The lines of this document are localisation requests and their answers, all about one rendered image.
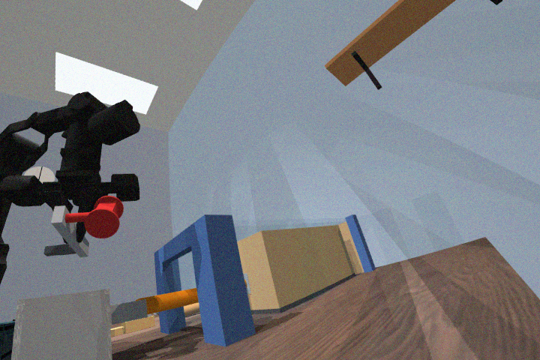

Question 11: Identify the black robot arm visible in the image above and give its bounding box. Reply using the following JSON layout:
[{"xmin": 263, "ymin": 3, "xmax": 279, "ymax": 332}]
[{"xmin": 0, "ymin": 91, "xmax": 140, "ymax": 284}]

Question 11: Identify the blue inverted u-shaped frame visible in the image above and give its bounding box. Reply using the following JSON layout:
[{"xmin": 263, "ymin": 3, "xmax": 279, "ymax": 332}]
[{"xmin": 154, "ymin": 214, "xmax": 240, "ymax": 347}]

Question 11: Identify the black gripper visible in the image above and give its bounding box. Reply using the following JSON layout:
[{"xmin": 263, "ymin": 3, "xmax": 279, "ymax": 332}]
[{"xmin": 0, "ymin": 143, "xmax": 140, "ymax": 214}]

